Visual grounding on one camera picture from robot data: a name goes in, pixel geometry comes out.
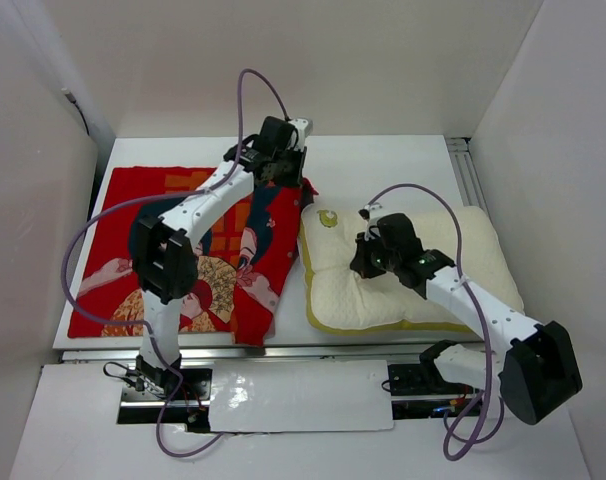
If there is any cream quilted pillow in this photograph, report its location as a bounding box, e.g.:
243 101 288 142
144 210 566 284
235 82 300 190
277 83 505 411
299 202 524 335

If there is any red printed pillowcase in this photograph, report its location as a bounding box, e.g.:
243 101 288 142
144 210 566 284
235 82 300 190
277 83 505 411
67 182 316 346

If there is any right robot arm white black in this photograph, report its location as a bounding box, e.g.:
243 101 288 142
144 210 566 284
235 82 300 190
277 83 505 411
350 206 583 425

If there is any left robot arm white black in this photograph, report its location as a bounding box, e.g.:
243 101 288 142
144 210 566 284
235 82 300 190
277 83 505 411
132 116 313 399

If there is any white cover plate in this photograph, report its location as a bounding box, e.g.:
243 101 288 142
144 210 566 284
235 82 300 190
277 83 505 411
208 360 394 433

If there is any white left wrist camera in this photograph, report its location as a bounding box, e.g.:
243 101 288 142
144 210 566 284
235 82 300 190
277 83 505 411
288 117 313 144

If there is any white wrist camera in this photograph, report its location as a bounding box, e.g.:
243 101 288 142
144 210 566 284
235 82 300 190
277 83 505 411
288 117 313 144
358 202 387 230

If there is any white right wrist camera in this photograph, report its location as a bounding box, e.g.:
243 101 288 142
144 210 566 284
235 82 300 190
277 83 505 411
358 202 387 230

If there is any aluminium side rail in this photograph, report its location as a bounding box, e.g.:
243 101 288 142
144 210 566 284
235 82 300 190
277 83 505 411
445 137 489 214

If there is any black wall cable with plug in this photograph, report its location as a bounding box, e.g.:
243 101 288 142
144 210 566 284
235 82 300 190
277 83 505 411
61 87 92 136

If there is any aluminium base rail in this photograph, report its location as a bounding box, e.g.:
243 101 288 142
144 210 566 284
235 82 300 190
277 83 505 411
57 340 489 434

